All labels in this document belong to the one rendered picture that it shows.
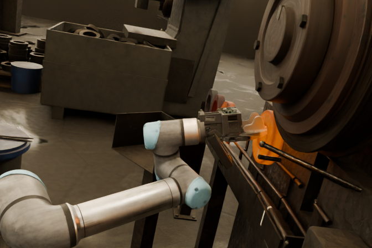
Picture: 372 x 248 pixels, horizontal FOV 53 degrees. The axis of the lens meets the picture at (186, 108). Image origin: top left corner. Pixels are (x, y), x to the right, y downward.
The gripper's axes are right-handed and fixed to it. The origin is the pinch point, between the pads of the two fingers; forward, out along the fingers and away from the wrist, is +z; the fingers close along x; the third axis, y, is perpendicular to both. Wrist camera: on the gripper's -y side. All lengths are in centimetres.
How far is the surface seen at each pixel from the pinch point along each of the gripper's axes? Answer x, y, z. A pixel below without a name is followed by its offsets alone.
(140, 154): 28, -14, -39
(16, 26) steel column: 623, 20, -278
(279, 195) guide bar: -10.6, -14.7, -0.6
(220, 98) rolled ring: 67, -6, -2
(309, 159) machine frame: -14.5, -3.3, 5.9
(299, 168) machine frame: -10.5, -7.5, 4.8
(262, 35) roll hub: -10.2, 28.1, -4.5
